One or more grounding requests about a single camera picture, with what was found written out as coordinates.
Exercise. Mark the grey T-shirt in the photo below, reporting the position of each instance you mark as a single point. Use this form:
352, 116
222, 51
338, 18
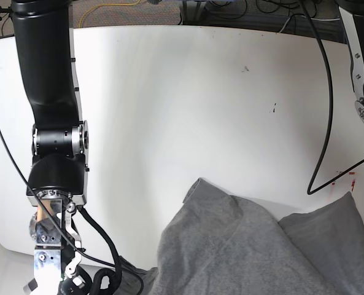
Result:
224, 244

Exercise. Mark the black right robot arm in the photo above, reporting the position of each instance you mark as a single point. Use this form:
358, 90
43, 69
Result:
58, 178

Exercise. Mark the red tape rectangle marking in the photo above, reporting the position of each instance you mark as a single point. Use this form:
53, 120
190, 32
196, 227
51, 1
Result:
345, 183

